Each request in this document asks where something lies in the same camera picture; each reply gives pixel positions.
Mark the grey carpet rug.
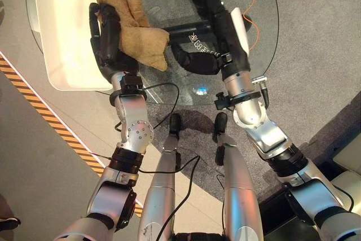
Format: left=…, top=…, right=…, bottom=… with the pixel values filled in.
left=107, top=0, right=361, bottom=205

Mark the silver left robot leg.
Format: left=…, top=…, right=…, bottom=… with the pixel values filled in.
left=138, top=113, right=182, bottom=241

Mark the yellow black hazard tape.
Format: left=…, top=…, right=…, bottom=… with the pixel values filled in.
left=0, top=54, right=145, bottom=218

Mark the silver robot leg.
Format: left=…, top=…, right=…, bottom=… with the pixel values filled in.
left=213, top=112, right=265, bottom=241
left=138, top=113, right=182, bottom=241

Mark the white plastic basket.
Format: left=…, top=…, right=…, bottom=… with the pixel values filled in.
left=34, top=0, right=114, bottom=92

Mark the silver right robot leg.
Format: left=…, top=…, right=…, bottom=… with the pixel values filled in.
left=213, top=112, right=265, bottom=241

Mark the person's foot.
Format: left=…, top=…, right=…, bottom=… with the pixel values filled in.
left=0, top=192, right=21, bottom=241

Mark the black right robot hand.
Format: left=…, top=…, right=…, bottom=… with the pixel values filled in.
left=169, top=0, right=252, bottom=76

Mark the long black cable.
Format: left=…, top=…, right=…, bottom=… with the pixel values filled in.
left=89, top=151, right=201, bottom=241

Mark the orange cable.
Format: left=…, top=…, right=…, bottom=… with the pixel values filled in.
left=205, top=0, right=261, bottom=53

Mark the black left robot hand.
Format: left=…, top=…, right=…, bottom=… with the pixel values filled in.
left=89, top=1, right=139, bottom=81

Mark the brown cloth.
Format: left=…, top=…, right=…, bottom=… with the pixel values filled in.
left=95, top=0, right=170, bottom=72

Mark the black cable loop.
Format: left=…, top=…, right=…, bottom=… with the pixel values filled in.
left=112, top=82, right=181, bottom=132

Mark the round glass table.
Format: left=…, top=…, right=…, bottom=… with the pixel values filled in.
left=25, top=0, right=280, bottom=107

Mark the black table base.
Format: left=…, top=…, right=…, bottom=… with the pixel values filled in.
left=161, top=0, right=254, bottom=40

